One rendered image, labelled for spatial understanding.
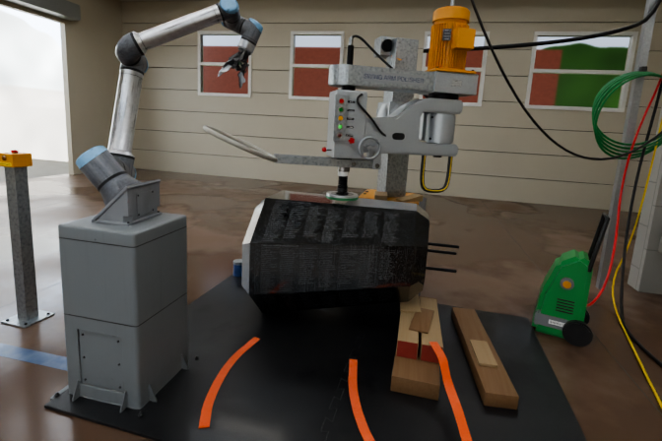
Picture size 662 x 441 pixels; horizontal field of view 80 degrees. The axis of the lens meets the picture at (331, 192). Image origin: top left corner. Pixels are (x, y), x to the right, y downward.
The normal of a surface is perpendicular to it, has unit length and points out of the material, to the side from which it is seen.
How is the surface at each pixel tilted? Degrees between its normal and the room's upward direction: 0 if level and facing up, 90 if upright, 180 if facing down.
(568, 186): 90
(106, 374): 90
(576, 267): 90
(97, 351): 90
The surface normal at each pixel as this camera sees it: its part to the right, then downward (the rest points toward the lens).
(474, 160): -0.22, 0.15
